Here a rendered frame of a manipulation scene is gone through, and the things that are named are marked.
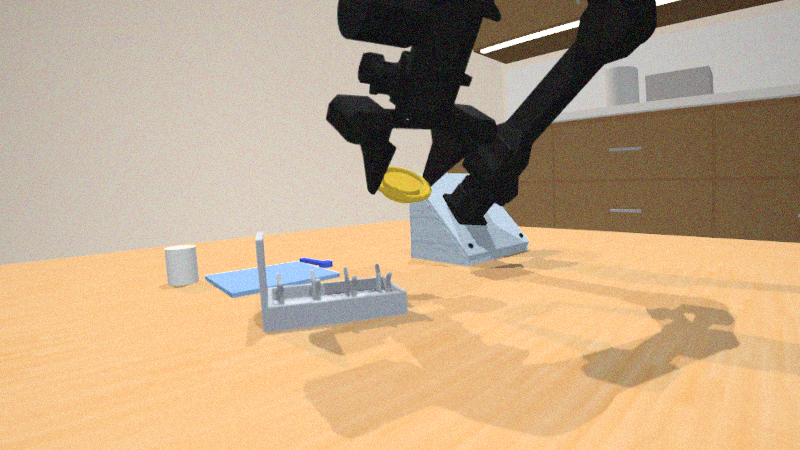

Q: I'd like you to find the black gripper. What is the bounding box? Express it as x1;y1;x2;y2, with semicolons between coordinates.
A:
326;46;497;195

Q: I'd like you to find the grey cylinder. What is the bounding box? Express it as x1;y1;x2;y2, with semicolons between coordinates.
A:
164;245;199;286

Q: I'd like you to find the yellow plate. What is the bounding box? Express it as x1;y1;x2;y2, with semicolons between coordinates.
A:
378;166;432;203

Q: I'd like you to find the light blue flat mat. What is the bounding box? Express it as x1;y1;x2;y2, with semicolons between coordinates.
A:
205;261;341;298

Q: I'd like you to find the grey dish rack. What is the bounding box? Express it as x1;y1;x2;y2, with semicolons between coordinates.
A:
255;232;408;333

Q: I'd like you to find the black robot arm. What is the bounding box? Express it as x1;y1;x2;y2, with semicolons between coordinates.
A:
337;0;657;226

